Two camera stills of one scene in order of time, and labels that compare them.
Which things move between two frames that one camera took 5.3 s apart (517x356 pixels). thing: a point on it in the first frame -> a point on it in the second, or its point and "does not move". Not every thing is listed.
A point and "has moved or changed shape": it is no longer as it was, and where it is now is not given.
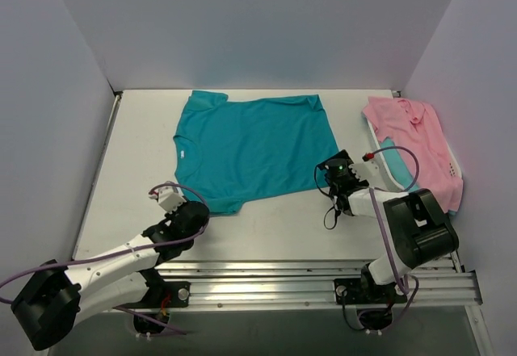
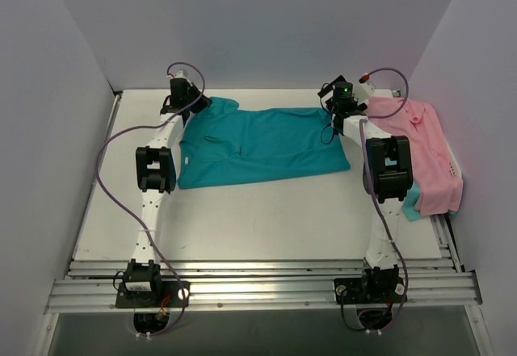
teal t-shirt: (226, 152) has moved or changed shape
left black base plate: (178, 291) does not move
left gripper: (194, 214) -> (198, 103)
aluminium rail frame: (261, 285) does not move
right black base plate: (356, 291) does not move
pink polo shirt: (415, 125) does not move
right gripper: (337, 179) -> (337, 111)
